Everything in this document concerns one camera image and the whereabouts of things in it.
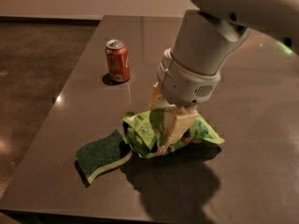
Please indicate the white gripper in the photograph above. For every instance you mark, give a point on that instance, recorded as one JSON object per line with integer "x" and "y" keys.
{"x": 184, "y": 84}

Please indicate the green and yellow sponge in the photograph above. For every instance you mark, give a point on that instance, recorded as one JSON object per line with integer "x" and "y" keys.
{"x": 103, "y": 155}

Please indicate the green rice chip bag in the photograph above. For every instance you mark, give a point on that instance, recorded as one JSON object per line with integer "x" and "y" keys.
{"x": 144, "y": 131}

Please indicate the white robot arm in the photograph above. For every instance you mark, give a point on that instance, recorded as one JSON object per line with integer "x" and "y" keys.
{"x": 191, "y": 69}

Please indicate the red soda can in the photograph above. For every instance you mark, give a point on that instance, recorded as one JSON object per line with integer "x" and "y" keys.
{"x": 117, "y": 60}

